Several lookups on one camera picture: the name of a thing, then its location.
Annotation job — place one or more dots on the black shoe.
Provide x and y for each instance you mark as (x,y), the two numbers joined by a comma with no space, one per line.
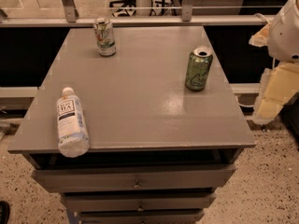
(4,212)

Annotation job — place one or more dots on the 7up soda can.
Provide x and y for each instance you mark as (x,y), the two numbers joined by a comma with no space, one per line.
(103,29)

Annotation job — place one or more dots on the clear plastic tea bottle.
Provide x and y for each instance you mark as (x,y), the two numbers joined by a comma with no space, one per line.
(73,138)

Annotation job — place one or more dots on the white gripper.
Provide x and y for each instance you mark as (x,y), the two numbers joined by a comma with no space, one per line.
(285,34)

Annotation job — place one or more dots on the grey drawer cabinet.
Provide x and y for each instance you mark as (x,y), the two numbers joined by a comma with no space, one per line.
(158,150)

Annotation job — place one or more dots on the grey metal railing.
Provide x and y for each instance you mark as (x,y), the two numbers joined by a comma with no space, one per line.
(82,13)

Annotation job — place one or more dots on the black office chair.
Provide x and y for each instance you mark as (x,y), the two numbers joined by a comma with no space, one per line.
(123,8)

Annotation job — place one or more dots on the green soda can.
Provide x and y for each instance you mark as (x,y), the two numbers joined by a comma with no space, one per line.
(200,60)

